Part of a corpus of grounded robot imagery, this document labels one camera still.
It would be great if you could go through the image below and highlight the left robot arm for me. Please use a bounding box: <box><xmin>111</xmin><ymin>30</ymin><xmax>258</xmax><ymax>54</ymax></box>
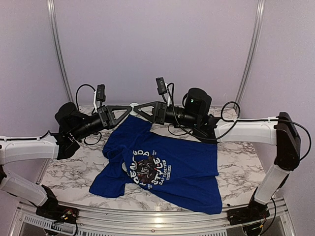
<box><xmin>0</xmin><ymin>102</ymin><xmax>132</xmax><ymax>219</ymax></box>

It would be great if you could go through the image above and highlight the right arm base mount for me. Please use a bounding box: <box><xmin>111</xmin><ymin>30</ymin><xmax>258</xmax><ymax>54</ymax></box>
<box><xmin>227</xmin><ymin>201</ymin><xmax>270</xmax><ymax>226</ymax></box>

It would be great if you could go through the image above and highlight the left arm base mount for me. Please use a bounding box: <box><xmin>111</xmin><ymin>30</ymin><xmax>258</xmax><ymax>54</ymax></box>
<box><xmin>35</xmin><ymin>185</ymin><xmax>78</xmax><ymax>224</ymax></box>

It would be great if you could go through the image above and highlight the blue printed t-shirt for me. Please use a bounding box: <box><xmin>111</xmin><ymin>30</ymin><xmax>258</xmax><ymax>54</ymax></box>
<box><xmin>89</xmin><ymin>116</ymin><xmax>222</xmax><ymax>214</ymax></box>

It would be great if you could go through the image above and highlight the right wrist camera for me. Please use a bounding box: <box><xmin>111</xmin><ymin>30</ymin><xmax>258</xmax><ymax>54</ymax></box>
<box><xmin>156</xmin><ymin>77</ymin><xmax>167</xmax><ymax>95</ymax></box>

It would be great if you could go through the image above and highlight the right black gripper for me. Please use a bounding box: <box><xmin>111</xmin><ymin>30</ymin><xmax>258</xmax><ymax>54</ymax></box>
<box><xmin>133</xmin><ymin>101</ymin><xmax>199</xmax><ymax>128</ymax></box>

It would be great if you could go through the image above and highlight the right aluminium corner post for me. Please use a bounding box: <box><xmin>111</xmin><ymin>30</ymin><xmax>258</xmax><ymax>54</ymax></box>
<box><xmin>235</xmin><ymin>0</ymin><xmax>266</xmax><ymax>105</ymax></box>

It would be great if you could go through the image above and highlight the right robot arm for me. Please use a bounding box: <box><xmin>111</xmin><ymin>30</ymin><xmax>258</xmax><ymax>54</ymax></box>
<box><xmin>132</xmin><ymin>88</ymin><xmax>301</xmax><ymax>220</ymax></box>

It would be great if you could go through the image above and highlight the left aluminium corner post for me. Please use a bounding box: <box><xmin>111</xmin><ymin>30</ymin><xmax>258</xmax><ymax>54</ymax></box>
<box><xmin>47</xmin><ymin>0</ymin><xmax>74</xmax><ymax>102</ymax></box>

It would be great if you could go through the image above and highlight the aluminium corner post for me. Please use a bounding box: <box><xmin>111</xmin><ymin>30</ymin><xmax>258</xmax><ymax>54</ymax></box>
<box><xmin>47</xmin><ymin>0</ymin><xmax>74</xmax><ymax>102</ymax></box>
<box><xmin>235</xmin><ymin>0</ymin><xmax>266</xmax><ymax>105</ymax></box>

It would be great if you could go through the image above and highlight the blue white round brooch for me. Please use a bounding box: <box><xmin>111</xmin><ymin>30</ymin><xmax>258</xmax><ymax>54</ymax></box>
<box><xmin>129</xmin><ymin>102</ymin><xmax>139</xmax><ymax>116</ymax></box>

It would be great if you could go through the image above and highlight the aluminium front rail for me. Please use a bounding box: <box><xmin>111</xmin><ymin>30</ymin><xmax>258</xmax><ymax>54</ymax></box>
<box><xmin>9</xmin><ymin>198</ymin><xmax>296</xmax><ymax>236</ymax></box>

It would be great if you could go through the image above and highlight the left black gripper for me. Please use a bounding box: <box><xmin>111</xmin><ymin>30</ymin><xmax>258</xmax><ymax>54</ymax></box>
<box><xmin>72</xmin><ymin>107</ymin><xmax>133</xmax><ymax>142</ymax></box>

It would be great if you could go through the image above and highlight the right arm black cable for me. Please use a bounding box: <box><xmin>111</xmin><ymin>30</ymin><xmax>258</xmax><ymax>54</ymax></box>
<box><xmin>167</xmin><ymin>82</ymin><xmax>312</xmax><ymax>163</ymax></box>

